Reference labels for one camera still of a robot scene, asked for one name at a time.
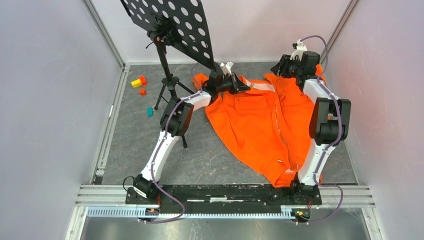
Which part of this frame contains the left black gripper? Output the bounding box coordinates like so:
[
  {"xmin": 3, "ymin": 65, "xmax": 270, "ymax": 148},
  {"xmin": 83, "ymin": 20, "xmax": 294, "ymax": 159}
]
[{"xmin": 216, "ymin": 72, "xmax": 251, "ymax": 95}]

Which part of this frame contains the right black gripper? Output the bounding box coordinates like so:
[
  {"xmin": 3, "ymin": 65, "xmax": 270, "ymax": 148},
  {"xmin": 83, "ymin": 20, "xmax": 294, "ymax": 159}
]
[{"xmin": 270, "ymin": 54, "xmax": 302, "ymax": 79}]

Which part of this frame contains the orange jacket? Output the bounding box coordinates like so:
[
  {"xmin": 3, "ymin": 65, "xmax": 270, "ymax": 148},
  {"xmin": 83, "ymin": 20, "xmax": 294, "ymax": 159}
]
[{"xmin": 204, "ymin": 73, "xmax": 314, "ymax": 188}]

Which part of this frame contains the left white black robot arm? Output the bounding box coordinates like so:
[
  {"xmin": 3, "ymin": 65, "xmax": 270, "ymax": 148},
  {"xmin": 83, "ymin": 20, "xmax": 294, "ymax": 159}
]
[{"xmin": 133, "ymin": 61, "xmax": 251, "ymax": 204}]

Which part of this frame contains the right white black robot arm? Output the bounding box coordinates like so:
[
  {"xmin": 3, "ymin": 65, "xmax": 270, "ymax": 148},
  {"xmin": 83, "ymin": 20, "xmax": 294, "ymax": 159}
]
[{"xmin": 271, "ymin": 50, "xmax": 352, "ymax": 204}]

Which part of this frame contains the black perforated music stand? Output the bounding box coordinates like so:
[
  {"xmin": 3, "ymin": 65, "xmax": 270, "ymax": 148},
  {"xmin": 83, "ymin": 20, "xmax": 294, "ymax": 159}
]
[{"xmin": 119, "ymin": 0, "xmax": 224, "ymax": 149}]

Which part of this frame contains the teal block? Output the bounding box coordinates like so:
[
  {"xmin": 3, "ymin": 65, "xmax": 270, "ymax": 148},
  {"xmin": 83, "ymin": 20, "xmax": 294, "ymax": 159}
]
[{"xmin": 146, "ymin": 106, "xmax": 154, "ymax": 117}]

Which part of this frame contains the red block on yellow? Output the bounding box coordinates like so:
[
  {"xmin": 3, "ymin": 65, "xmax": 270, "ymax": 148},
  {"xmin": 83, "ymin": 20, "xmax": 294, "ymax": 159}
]
[{"xmin": 139, "ymin": 75, "xmax": 147, "ymax": 86}]

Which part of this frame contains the small red block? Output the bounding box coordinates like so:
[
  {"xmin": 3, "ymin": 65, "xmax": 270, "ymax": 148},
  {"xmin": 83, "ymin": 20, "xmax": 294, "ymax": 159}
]
[{"xmin": 139, "ymin": 88, "xmax": 147, "ymax": 96}]

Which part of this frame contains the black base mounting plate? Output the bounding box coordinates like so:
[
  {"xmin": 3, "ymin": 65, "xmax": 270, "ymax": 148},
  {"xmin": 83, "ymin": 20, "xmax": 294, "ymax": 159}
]
[{"xmin": 125, "ymin": 184, "xmax": 322, "ymax": 214}]

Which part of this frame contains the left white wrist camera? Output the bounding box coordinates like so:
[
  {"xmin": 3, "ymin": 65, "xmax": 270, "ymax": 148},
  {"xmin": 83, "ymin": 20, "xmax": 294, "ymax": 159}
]
[{"xmin": 219, "ymin": 61, "xmax": 234, "ymax": 76}]

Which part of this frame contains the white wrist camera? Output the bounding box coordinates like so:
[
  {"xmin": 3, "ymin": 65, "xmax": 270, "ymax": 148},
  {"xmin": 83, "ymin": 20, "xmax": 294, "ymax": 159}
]
[
  {"xmin": 290, "ymin": 39, "xmax": 307, "ymax": 61},
  {"xmin": 219, "ymin": 61, "xmax": 234, "ymax": 76}
]

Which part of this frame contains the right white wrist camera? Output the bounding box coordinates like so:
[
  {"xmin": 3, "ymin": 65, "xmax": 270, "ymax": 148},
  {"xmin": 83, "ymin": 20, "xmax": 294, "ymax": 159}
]
[{"xmin": 290, "ymin": 39, "xmax": 307, "ymax": 61}]

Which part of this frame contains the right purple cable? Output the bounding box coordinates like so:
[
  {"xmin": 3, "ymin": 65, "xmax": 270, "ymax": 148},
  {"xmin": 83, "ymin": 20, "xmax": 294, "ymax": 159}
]
[{"xmin": 294, "ymin": 35, "xmax": 344, "ymax": 226}]

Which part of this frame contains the grey slotted cable duct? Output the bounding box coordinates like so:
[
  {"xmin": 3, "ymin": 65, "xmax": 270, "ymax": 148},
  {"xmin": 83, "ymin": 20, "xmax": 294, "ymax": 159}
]
[{"xmin": 87, "ymin": 206, "xmax": 295, "ymax": 220}]

